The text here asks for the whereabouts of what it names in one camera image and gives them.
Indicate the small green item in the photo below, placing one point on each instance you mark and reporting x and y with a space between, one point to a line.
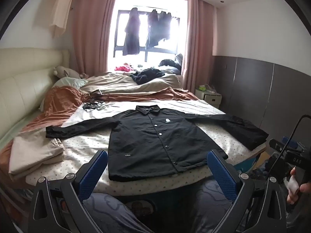
201 87

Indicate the orange blanket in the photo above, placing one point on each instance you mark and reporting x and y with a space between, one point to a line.
60 102

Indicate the pink clothing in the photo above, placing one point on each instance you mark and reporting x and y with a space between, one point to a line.
122 68

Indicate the beige duvet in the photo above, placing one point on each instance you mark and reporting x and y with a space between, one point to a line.
116 82

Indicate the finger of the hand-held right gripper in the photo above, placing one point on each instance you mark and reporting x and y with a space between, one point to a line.
277 145

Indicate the pale green pillow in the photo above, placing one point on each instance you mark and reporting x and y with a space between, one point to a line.
70 82

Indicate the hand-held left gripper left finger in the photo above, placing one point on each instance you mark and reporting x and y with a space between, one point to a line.
91 176

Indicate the wide dark hanging garment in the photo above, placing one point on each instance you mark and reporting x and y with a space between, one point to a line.
156 29

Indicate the person's printed dark shirt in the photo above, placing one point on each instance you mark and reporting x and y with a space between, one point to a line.
143 208

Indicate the person's grey patterned pants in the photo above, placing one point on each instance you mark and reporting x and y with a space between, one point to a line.
109 211

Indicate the black clothes heap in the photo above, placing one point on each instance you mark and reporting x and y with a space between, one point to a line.
145 75

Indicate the cream padded headboard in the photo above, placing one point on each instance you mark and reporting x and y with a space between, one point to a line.
24 87

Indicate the folded beige cloth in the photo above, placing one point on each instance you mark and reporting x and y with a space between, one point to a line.
31 150

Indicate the white nightstand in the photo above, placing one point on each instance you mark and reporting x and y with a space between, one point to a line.
211 99

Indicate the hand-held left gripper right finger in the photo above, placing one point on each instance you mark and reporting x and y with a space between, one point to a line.
223 177

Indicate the black button-up jacket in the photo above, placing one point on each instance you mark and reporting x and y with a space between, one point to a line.
150 145

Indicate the person's right hand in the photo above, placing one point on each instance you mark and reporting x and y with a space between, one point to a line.
306 188

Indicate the beige plush toy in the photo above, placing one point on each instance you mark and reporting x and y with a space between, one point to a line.
64 71

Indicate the pink curtain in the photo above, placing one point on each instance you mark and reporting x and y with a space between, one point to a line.
199 41
94 29

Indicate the narrow dark hanging garment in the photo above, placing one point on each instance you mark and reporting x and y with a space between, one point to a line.
132 34

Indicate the window with dark frame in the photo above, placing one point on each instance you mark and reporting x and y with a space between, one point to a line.
143 0

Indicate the dark clothes pile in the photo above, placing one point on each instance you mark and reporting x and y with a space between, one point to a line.
171 64

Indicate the white hanging garment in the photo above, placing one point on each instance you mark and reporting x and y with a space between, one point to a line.
60 12

